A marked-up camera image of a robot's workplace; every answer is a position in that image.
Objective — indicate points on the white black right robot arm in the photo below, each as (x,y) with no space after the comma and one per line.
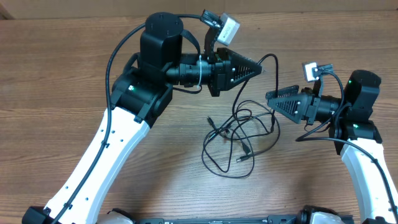
(356,138)

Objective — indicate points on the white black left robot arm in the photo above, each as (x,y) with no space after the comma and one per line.
(170,58)

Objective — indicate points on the brown cardboard wall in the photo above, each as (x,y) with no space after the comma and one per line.
(55,9)

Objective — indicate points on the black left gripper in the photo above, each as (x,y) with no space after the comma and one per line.
(221,79)

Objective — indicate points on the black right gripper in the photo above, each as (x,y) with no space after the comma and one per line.
(300,104)

